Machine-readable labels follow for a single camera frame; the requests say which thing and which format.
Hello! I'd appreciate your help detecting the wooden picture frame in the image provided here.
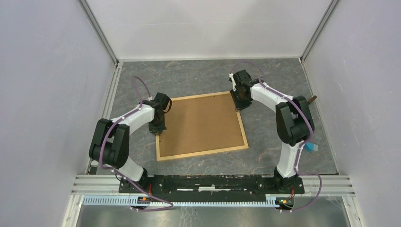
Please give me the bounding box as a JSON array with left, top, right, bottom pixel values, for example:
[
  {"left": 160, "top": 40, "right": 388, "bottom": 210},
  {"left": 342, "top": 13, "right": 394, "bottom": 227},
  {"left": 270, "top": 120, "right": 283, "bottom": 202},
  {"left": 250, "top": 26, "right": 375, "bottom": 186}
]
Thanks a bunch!
[{"left": 156, "top": 91, "right": 249, "bottom": 162}]

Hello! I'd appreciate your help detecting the brown backing board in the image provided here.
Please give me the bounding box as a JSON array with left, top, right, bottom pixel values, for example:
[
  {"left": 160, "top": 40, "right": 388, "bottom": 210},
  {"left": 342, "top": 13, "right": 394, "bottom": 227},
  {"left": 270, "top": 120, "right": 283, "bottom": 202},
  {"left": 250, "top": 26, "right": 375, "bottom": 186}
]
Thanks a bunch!
[{"left": 159, "top": 94, "right": 245, "bottom": 157}]

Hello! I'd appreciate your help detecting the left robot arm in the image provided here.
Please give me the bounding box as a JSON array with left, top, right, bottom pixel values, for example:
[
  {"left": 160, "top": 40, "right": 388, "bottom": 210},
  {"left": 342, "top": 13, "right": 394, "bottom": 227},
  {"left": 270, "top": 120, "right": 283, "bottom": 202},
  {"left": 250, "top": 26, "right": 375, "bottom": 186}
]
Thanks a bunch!
[{"left": 88, "top": 93, "right": 172, "bottom": 193}]

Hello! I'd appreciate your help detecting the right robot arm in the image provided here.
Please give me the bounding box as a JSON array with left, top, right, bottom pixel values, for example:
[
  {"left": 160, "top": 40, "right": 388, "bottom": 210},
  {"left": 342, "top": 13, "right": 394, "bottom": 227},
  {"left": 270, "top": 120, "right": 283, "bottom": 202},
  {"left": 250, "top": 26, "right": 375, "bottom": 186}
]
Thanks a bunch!
[{"left": 228, "top": 70, "right": 314, "bottom": 193}]

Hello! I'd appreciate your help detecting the small brown block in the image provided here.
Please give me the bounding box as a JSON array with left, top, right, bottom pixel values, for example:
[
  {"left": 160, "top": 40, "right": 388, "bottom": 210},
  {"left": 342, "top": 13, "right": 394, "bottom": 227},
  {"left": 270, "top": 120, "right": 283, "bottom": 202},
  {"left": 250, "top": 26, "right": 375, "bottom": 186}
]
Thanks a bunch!
[{"left": 308, "top": 96, "right": 317, "bottom": 104}]

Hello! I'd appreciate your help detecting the blue toy block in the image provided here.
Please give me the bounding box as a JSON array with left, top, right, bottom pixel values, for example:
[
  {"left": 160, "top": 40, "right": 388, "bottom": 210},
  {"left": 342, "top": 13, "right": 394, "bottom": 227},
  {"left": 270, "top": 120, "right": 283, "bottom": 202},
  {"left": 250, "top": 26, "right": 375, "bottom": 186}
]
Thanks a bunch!
[{"left": 304, "top": 142, "right": 318, "bottom": 152}]

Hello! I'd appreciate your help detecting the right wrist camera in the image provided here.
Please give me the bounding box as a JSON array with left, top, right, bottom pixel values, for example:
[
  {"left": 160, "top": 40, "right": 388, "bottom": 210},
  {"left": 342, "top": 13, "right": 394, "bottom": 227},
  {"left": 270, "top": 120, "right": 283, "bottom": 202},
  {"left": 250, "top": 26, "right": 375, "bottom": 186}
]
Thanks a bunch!
[{"left": 228, "top": 72, "right": 236, "bottom": 92}]

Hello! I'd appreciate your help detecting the blue white cable duct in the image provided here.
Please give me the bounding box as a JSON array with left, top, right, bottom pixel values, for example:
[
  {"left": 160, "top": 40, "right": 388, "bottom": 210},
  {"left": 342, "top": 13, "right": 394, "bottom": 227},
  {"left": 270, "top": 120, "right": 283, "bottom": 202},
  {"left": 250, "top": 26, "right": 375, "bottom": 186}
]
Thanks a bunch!
[{"left": 82, "top": 195, "right": 292, "bottom": 209}]

